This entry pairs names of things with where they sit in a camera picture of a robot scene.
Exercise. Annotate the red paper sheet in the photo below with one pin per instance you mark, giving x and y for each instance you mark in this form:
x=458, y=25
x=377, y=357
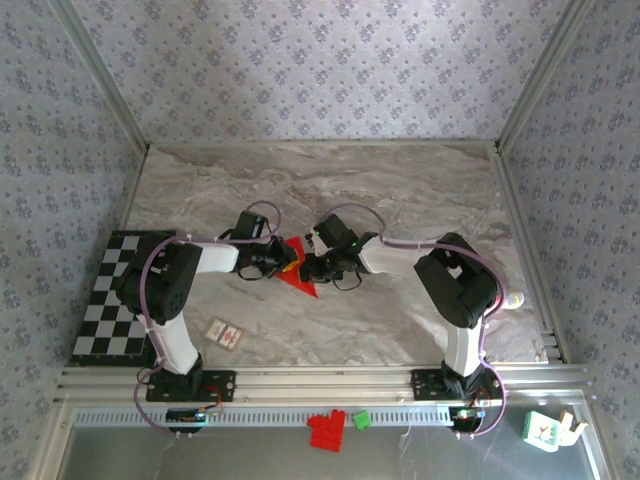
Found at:
x=305, y=287

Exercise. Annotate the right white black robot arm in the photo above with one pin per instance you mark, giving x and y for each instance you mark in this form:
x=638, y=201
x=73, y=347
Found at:
x=462, y=350

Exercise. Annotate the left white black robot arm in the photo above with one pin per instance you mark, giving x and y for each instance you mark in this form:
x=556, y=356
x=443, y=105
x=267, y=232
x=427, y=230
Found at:
x=175, y=345

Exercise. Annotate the steel sheet shelf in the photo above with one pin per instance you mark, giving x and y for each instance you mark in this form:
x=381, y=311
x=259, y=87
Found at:
x=250, y=455

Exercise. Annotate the small printed playing card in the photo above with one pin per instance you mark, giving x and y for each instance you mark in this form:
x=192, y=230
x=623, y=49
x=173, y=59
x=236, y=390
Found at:
x=224, y=334

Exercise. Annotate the green toy brick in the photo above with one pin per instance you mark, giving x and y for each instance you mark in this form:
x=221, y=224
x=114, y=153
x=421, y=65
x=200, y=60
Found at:
x=361, y=420

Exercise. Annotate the red toy brick stack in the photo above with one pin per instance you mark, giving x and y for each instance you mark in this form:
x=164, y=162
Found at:
x=327, y=432

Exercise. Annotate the black white checkerboard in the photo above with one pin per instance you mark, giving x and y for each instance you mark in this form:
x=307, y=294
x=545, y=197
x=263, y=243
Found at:
x=107, y=325

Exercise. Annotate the white green toy clock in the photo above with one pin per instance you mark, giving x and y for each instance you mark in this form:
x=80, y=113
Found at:
x=541, y=431

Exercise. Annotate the beige wooden toy piece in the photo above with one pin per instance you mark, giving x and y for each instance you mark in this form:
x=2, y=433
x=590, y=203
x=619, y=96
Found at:
x=572, y=430

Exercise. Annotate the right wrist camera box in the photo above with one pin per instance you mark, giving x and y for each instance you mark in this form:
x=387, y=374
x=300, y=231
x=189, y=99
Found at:
x=334, y=230

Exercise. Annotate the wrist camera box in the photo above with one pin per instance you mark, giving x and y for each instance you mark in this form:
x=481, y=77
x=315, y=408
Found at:
x=248, y=226
x=334, y=230

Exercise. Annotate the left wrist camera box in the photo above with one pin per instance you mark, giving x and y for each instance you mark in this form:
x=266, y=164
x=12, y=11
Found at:
x=248, y=226

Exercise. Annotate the aluminium front rail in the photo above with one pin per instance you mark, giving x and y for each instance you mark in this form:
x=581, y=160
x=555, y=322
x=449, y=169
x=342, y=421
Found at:
x=325, y=385

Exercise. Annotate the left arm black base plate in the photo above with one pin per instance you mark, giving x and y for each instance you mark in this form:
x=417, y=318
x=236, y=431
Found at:
x=222, y=385

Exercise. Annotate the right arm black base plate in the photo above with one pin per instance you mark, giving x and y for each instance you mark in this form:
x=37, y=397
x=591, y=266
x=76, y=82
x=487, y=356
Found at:
x=425, y=385

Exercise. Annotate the aluminium table side rail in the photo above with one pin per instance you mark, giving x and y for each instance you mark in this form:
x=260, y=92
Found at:
x=132, y=190
x=527, y=250

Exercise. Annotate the aluminium frame post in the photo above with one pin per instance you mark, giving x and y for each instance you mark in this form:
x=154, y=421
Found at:
x=106, y=75
x=543, y=75

